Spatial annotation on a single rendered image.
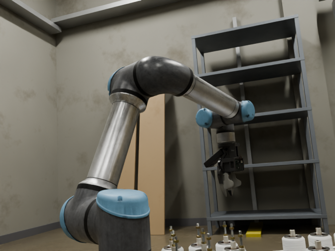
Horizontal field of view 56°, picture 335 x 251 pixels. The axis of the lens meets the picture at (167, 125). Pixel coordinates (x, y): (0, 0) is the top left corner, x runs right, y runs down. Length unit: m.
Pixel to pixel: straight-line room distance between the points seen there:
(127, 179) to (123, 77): 2.52
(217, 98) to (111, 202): 0.51
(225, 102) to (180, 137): 2.57
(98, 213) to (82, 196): 0.11
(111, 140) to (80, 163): 3.30
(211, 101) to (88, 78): 3.35
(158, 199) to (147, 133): 0.73
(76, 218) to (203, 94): 0.51
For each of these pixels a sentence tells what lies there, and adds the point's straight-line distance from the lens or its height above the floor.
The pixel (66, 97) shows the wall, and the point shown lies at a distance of 4.40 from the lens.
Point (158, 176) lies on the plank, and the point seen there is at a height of 0.56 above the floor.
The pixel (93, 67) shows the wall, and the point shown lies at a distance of 4.28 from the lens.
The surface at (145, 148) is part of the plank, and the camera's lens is 3.38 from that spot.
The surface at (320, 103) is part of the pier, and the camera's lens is 3.45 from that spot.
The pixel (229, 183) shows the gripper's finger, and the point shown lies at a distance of 1.29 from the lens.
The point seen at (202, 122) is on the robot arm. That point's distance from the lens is 1.21.
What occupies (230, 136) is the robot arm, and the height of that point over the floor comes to 0.70.
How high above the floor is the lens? 0.56
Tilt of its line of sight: 9 degrees up
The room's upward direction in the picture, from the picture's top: 4 degrees counter-clockwise
